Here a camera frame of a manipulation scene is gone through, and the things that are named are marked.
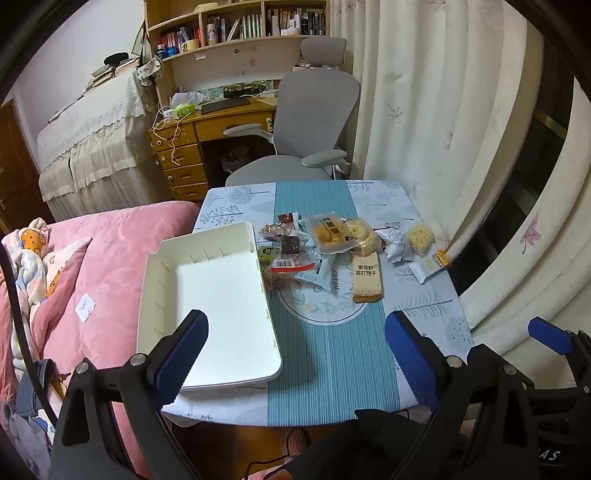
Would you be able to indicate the wooden desk with drawers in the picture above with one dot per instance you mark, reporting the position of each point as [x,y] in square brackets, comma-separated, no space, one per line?
[184,152]

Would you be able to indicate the row of books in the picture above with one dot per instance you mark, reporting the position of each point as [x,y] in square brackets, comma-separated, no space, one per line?
[277,23]

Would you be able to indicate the floral fabric bag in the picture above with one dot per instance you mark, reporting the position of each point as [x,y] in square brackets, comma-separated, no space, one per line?
[150,70]

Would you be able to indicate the pink blanket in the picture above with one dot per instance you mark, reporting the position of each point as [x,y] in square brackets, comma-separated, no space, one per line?
[115,258]

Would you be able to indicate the brown wooden door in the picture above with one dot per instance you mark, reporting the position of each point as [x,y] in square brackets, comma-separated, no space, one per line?
[16,166]

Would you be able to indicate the waste basket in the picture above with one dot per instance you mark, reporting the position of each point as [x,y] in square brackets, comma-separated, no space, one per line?
[235,158]

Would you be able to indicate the long tan cracker packet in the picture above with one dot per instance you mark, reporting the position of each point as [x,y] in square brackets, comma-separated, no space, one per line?
[368,281]

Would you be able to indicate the dark cake packet red label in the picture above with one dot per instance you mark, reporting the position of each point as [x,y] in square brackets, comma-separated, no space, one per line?
[290,244]

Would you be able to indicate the stack of books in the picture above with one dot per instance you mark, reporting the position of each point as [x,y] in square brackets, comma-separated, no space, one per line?
[104,76]

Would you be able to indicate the red-brown small snack packet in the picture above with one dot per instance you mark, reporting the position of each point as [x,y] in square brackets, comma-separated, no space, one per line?
[286,218]

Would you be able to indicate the white packet with yellow end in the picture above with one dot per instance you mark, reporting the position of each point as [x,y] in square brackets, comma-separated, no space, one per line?
[427,267]

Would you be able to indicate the blue white small snack packet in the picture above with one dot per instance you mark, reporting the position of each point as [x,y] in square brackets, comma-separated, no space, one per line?
[397,253]

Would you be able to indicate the green tissue pack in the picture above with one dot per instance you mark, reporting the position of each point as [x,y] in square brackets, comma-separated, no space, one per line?
[187,110]

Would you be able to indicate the green snack packet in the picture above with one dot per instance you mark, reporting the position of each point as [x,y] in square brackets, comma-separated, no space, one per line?
[265,253]

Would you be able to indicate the dark patterned box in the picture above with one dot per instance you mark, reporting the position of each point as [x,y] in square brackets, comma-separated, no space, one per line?
[244,90]

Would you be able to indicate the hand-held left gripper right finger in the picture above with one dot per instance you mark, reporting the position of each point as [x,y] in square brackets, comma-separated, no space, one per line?
[411,364]

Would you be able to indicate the white plastic bin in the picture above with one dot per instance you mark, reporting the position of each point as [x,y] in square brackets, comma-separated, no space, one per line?
[221,314]

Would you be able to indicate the wooden bookshelf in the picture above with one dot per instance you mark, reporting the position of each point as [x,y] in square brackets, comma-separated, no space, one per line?
[258,48]

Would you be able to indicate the yellow mug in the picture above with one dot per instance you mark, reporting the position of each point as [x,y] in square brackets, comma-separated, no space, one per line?
[189,45]

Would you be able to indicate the white paper slip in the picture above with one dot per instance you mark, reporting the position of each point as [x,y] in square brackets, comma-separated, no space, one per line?
[85,307]

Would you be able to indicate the clear peanut brittle packet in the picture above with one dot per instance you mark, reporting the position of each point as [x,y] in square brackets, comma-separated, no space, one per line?
[279,279]

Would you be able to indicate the clear bag of yellow biscuits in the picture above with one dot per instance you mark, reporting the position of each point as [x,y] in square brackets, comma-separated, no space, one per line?
[330,233]

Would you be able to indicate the large white blue snack bag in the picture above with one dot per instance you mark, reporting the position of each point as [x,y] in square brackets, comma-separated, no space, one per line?
[328,274]

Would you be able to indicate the square cracker packet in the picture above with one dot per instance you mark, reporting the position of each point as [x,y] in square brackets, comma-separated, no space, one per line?
[421,239]

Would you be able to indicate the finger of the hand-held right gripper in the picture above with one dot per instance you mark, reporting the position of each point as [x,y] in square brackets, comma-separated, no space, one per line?
[549,334]

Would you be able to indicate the grey office chair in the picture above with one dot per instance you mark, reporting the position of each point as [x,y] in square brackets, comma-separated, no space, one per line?
[318,101]

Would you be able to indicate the black round object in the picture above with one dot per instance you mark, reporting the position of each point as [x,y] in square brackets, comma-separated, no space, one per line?
[115,58]

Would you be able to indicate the clear nut candy packet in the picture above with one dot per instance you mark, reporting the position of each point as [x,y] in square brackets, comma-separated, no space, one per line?
[271,230]

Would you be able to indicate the white plastic bag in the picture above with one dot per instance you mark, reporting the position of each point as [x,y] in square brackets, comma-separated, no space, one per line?
[187,98]

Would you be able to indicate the cream floral curtain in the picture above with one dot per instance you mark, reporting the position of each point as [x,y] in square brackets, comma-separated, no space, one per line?
[438,115]

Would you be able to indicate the cream lace cover cloth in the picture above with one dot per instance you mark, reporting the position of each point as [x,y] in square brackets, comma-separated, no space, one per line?
[92,129]

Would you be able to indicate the blue grey clothes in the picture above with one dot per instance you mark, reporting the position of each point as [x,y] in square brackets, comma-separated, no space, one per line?
[23,429]

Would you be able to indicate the clear round cookie packet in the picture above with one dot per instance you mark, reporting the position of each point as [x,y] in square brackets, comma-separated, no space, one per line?
[364,237]

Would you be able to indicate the dark window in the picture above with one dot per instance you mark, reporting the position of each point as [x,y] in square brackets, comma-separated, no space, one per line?
[531,184]

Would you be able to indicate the black keyboard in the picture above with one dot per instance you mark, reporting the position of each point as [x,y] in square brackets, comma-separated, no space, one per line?
[226,105]

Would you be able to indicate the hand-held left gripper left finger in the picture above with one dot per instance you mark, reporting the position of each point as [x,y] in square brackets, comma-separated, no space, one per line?
[184,350]

